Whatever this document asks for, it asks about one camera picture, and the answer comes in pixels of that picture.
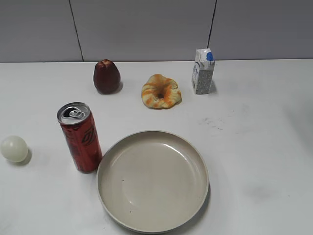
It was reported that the red cola can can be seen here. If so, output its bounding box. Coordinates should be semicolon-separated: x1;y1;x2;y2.
57;102;102;173

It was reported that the beige round plate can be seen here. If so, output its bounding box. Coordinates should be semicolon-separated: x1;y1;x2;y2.
96;130;210;234

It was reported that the dark red wax apple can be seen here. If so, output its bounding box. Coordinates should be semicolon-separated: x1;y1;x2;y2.
93;59;121;94

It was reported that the small white milk carton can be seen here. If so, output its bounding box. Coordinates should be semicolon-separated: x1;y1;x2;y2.
191;48;215;94

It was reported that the white egg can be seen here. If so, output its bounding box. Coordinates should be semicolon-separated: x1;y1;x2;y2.
0;136;28;163

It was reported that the orange striped bread ring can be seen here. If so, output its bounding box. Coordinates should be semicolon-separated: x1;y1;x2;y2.
141;74;182;109

